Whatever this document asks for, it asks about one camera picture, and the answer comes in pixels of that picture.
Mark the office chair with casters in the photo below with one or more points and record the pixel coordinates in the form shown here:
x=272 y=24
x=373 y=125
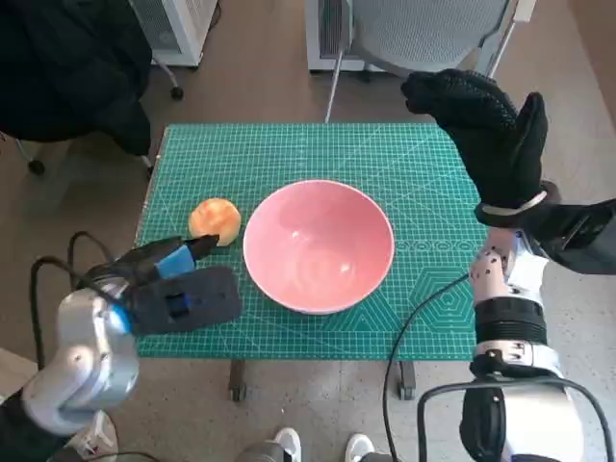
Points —
x=177 y=91

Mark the round toy bread bun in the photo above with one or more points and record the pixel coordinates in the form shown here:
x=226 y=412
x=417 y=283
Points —
x=214 y=216

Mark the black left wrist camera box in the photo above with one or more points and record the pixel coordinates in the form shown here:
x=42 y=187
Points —
x=207 y=298

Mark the pink bowl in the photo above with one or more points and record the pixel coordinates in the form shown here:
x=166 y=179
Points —
x=317 y=240

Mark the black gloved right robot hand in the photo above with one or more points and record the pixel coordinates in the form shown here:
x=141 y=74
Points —
x=500 y=144

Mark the black table leg bracket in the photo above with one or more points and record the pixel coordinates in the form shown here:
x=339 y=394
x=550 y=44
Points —
x=238 y=380
x=407 y=380

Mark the person's leg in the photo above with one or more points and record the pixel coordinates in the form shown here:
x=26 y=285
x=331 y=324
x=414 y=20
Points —
x=262 y=454
x=382 y=457

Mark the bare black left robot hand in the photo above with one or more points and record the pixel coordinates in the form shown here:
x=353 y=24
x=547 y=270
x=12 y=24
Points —
x=173 y=260

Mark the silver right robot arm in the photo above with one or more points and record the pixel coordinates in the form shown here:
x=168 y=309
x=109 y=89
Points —
x=510 y=317

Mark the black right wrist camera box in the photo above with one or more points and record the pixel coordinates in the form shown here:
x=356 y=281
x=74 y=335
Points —
x=582 y=236

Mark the green cutting mat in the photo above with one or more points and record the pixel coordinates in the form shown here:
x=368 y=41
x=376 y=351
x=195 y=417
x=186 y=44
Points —
x=337 y=154

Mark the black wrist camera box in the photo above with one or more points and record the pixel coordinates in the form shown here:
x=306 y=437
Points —
x=582 y=236
x=207 y=298

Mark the grey mesh chair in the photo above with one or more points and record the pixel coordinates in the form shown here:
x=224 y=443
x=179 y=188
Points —
x=423 y=33

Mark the person's foot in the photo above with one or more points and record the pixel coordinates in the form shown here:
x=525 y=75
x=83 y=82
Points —
x=289 y=445
x=360 y=447

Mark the white perforated air unit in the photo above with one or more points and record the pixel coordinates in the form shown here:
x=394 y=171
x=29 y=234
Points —
x=178 y=29

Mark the white unit with grille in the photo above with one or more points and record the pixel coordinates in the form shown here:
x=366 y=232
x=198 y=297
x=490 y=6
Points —
x=327 y=29

